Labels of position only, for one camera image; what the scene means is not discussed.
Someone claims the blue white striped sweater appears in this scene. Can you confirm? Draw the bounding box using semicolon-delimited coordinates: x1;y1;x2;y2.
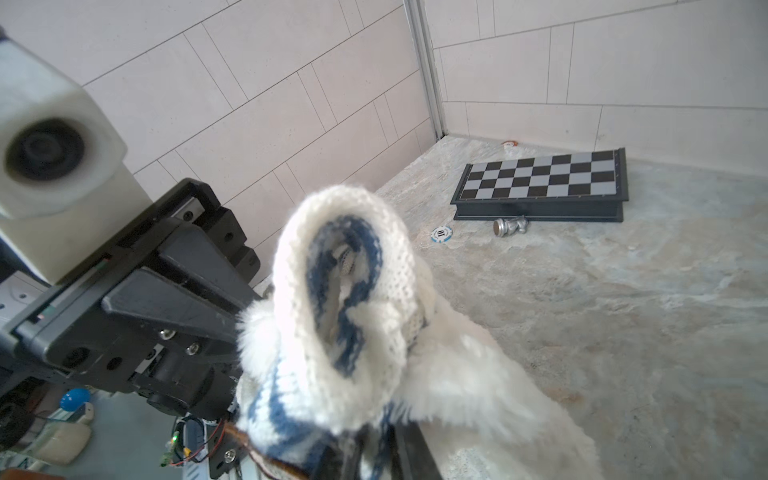
236;185;424;479

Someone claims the silver chess piece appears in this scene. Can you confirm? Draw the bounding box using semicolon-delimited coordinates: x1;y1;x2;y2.
493;216;529;238

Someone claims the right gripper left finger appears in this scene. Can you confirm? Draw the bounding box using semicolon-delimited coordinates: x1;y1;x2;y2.
311;434;364;480

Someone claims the black white chessboard box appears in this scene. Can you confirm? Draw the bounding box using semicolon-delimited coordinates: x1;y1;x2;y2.
451;148;629;223

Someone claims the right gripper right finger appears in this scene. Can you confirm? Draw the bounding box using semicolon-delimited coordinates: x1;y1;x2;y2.
390;423;443;480

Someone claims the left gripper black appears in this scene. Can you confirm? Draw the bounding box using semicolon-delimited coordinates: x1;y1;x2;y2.
1;179;261;420

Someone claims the white teddy bear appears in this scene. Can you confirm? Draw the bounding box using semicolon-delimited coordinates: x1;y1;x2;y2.
236;257;604;480

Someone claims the small poker chip on table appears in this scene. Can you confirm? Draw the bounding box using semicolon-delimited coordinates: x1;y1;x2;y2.
430;226;453;243

